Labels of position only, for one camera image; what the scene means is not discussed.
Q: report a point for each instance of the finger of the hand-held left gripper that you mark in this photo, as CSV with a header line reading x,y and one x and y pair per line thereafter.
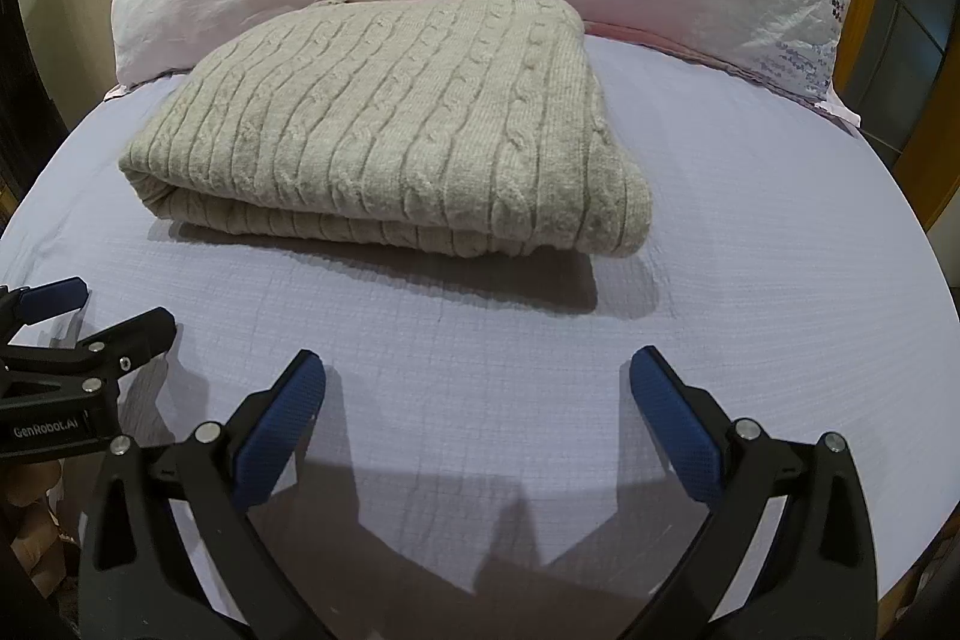
x,y
135,336
52,297

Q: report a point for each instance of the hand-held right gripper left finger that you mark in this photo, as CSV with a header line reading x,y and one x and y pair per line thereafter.
x,y
279,430

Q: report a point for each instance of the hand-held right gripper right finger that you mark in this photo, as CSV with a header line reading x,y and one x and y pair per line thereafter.
x,y
675,430

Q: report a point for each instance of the brown cardboard box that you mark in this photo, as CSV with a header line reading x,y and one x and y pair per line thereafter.
x,y
37,535

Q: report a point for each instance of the lavender bed sheet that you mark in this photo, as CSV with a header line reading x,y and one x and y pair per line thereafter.
x,y
487,347

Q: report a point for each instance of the wooden headboard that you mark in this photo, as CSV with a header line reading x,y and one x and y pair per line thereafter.
x,y
930,160

